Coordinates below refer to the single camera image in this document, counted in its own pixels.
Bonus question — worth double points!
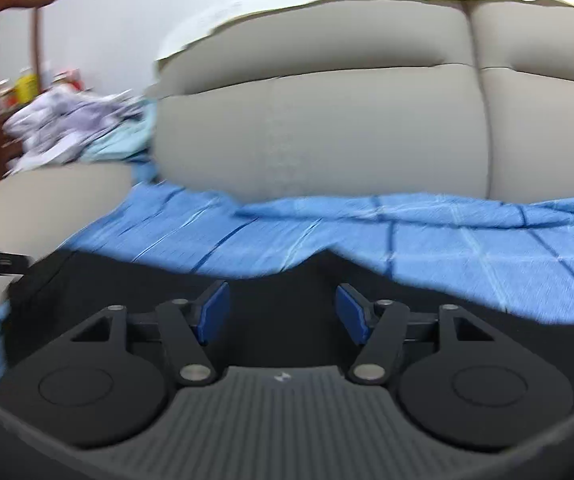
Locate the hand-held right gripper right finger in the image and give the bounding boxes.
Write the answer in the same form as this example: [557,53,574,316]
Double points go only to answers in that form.
[335,284,505,386]

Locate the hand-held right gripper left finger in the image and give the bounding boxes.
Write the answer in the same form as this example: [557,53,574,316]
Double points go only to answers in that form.
[71,280,231,387]

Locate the black pants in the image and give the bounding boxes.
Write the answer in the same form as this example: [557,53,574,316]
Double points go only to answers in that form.
[6,249,574,411]

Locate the blue checked bed sheet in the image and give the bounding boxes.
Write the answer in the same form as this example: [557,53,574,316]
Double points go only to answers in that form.
[0,180,574,401]

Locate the pile of crumpled clothes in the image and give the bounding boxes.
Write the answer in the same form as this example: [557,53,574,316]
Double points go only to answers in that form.
[3,85,157,175]

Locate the yellow bottle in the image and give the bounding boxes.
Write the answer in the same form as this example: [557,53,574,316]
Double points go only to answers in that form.
[13,66,41,107]

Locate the beige sofa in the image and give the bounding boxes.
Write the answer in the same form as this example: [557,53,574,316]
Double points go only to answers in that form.
[0,0,574,331]

